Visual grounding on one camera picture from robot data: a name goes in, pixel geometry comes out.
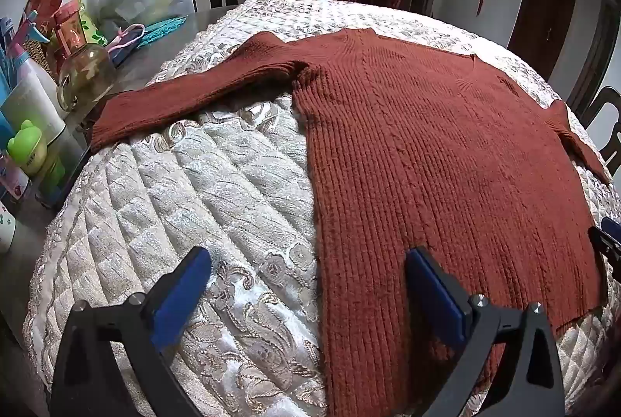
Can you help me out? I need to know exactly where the clear red gift box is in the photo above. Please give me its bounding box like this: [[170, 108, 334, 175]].
[[52, 0, 88, 59]]

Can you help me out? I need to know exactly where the round glass jar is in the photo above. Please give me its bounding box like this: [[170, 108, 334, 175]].
[[56, 43, 118, 112]]

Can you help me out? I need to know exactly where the pink and blue pouch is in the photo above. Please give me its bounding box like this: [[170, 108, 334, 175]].
[[103, 23, 146, 60]]

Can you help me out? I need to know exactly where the white tube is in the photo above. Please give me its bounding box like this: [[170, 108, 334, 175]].
[[0, 75, 67, 141]]

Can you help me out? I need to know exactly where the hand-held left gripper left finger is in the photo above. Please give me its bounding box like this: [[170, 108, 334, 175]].
[[51, 246, 213, 417]]

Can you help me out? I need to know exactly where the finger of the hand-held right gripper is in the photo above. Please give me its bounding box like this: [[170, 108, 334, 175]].
[[587, 217, 621, 282]]

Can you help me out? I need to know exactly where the cream quilted blanket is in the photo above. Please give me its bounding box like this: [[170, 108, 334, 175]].
[[22, 0, 621, 417]]

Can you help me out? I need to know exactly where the rust red knit sweater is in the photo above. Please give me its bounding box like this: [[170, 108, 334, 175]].
[[90, 28, 613, 417]]

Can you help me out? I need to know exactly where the green frog bottle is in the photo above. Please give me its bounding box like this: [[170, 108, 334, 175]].
[[6, 120, 66, 191]]

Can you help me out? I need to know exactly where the brown wooden door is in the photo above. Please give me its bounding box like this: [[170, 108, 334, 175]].
[[507, 0, 580, 81]]

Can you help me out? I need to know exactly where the white bottle with pink cap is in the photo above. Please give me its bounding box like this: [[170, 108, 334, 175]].
[[7, 43, 56, 98]]

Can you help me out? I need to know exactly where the white flowered cup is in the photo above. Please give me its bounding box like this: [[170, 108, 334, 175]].
[[0, 202, 18, 254]]

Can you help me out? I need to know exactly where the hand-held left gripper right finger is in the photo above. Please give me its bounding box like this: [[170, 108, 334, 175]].
[[405, 246, 566, 417]]

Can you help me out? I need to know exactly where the green patterned packet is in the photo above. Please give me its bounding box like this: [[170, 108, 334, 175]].
[[78, 10, 108, 49]]

